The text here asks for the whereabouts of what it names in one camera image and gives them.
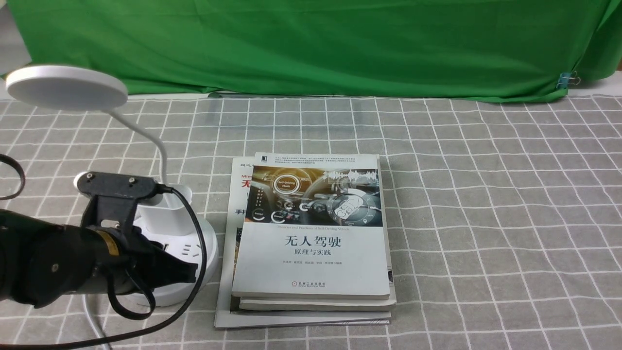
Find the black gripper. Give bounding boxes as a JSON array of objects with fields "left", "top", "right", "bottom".
[{"left": 95, "top": 227, "right": 196, "bottom": 296}]

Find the white desk lamp with sockets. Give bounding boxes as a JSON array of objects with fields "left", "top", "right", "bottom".
[{"left": 6, "top": 66, "right": 218, "bottom": 319}]

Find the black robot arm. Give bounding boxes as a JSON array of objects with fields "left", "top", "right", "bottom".
[{"left": 1, "top": 209, "right": 198, "bottom": 313}]

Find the bottom large white magazine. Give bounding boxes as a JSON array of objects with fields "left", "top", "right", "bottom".
[{"left": 215, "top": 157, "right": 391, "bottom": 329}]

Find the middle white book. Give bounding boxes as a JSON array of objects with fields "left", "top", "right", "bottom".
[{"left": 238, "top": 157, "right": 397, "bottom": 312}]

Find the top self-driving textbook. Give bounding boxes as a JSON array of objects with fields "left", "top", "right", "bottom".
[{"left": 231, "top": 152, "right": 391, "bottom": 300}]

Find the green backdrop cloth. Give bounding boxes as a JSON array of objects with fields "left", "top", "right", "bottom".
[{"left": 7, "top": 0, "right": 621, "bottom": 103}]

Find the blue binder clip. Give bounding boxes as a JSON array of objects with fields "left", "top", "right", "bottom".
[{"left": 555, "top": 71, "right": 581, "bottom": 89}]

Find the black camera cable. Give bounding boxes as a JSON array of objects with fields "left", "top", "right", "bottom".
[{"left": 0, "top": 154, "right": 208, "bottom": 350}]

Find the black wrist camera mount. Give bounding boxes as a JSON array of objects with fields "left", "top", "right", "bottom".
[{"left": 75, "top": 172, "right": 158, "bottom": 234}]

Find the white lamp power cable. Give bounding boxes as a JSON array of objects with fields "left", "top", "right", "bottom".
[{"left": 83, "top": 294, "right": 111, "bottom": 350}]

